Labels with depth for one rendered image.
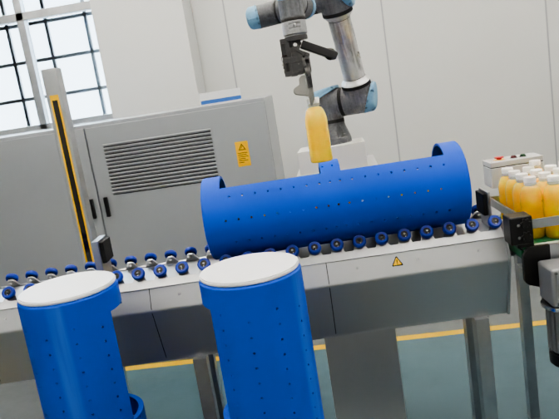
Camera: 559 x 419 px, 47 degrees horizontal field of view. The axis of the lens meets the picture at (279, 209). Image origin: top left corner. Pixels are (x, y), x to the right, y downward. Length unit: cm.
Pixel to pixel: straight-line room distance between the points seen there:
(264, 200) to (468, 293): 76
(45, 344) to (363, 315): 103
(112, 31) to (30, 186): 138
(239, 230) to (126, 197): 191
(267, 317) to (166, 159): 227
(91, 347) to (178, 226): 209
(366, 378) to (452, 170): 106
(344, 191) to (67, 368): 98
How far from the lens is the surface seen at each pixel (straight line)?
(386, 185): 211
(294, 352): 176
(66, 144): 264
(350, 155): 253
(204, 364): 233
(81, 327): 188
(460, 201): 216
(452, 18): 505
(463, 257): 221
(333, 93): 262
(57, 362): 192
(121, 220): 399
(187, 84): 478
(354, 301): 221
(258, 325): 169
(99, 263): 232
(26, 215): 421
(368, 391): 284
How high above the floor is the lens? 152
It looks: 11 degrees down
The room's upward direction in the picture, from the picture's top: 9 degrees counter-clockwise
